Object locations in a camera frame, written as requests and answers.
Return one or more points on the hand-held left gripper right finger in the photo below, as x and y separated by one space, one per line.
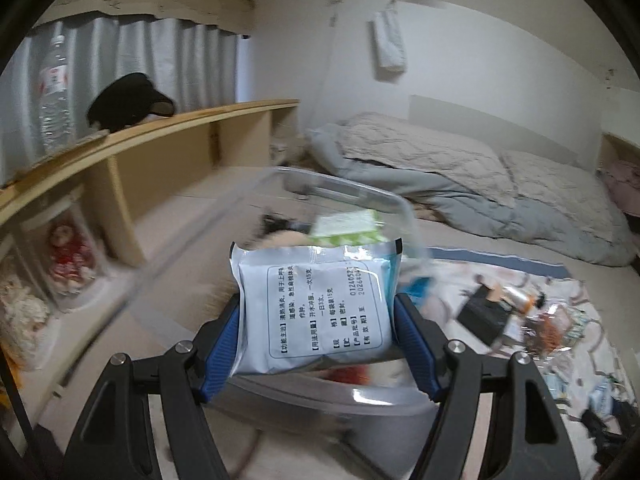
422 355

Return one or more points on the doll in cream dress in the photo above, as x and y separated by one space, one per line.
22 315

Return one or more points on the green tissue pack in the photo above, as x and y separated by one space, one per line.
345 227

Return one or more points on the white headboard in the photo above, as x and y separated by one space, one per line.
500 122

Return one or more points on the grey quilt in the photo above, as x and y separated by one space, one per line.
500 230

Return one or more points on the clear plastic storage bin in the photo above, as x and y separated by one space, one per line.
310 395

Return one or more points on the fluffy beige slipper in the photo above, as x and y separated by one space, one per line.
285 239

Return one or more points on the wooden wall cubby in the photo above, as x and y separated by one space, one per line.
607 145

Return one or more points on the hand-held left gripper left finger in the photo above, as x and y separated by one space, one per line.
220 355

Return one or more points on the pink clothes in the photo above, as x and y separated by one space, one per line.
622 185

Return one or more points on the clear water bottle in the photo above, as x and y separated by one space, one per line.
55 110

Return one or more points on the doll in red dress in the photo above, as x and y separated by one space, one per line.
70 255

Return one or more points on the orange cap bottle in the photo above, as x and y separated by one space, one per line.
520 296

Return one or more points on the black visor cap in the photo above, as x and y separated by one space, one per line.
125 100

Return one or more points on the blue foil packet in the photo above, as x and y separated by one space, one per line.
417 287

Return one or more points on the white medicine packet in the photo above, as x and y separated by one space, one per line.
310 320

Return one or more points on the beige quilted pillow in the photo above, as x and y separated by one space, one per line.
560 190

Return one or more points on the white hanging bag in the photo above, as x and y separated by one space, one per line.
390 42

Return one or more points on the black box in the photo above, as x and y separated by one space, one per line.
482 317

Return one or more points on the grey curtain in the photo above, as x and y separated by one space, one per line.
200 65

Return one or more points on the wooden shelf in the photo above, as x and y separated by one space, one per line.
165 160

